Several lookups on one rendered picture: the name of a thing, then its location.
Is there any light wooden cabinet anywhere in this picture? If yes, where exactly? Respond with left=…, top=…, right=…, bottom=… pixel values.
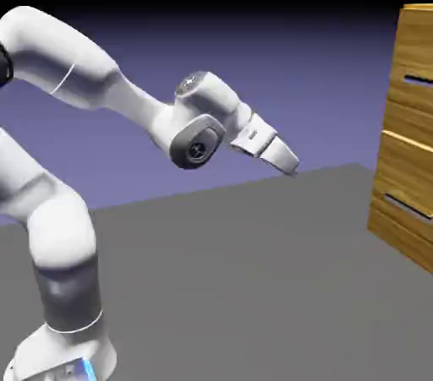
left=366, top=3, right=433, bottom=275

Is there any wooden drawer front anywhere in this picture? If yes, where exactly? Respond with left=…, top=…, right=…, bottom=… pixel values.
left=381, top=8, right=433, bottom=150
left=366, top=130, right=433, bottom=275

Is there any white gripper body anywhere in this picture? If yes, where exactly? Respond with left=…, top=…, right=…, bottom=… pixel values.
left=257, top=135, right=301, bottom=178

